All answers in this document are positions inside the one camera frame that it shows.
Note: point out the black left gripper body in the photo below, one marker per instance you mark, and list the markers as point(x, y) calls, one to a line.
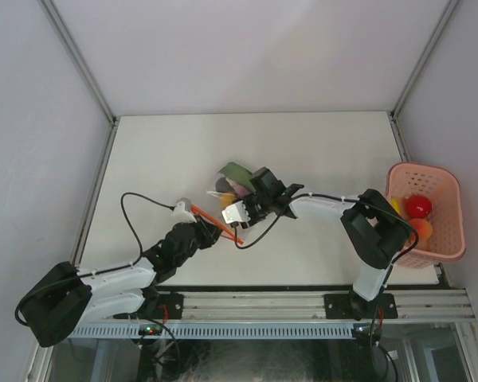
point(201, 238)

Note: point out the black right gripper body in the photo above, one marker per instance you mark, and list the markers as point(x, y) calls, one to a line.
point(257, 207)

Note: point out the clear zip top bag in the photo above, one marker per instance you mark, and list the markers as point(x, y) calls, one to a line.
point(214, 194)

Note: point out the wrinkled yellow fake fruit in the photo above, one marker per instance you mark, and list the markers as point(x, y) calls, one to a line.
point(227, 199)

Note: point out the yellow fake banana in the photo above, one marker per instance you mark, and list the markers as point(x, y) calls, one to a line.
point(395, 204)

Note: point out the red fake apple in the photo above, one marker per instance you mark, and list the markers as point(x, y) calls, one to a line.
point(418, 206)

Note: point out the orange fake peach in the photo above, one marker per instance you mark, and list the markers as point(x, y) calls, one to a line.
point(423, 228)

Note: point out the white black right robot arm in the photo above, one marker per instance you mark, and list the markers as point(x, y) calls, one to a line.
point(376, 231)

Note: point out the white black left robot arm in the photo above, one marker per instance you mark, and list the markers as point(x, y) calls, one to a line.
point(66, 298)

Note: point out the purple fake eggplant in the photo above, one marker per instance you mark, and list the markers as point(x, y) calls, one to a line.
point(225, 185)

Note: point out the pink plastic basket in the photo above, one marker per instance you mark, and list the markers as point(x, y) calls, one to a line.
point(428, 197)

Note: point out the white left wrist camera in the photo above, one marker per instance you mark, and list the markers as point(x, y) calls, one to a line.
point(182, 211)

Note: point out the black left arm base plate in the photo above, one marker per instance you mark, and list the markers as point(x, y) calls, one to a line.
point(164, 307)

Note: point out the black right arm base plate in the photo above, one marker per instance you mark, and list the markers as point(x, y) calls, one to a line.
point(342, 306)

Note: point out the perforated grey cable duct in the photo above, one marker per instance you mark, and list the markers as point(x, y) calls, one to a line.
point(213, 331)

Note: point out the aluminium corner frame post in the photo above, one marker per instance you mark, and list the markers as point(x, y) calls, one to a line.
point(438, 31)

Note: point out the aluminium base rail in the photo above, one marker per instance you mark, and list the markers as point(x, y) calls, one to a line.
point(414, 306)

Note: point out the left aluminium corner post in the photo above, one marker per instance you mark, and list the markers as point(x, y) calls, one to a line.
point(70, 45)

